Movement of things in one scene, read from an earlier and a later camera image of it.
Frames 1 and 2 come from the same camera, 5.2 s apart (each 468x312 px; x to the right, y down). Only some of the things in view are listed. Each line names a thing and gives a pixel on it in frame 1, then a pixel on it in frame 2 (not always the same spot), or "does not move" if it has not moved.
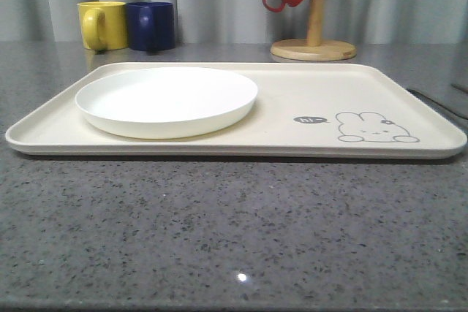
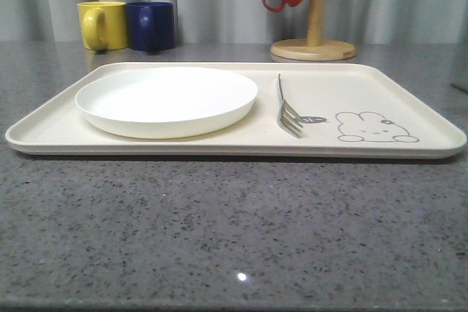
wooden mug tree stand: (315, 48) does not move
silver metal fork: (439, 107) → (289, 119)
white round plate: (167, 103) does not move
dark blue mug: (151, 25) does not move
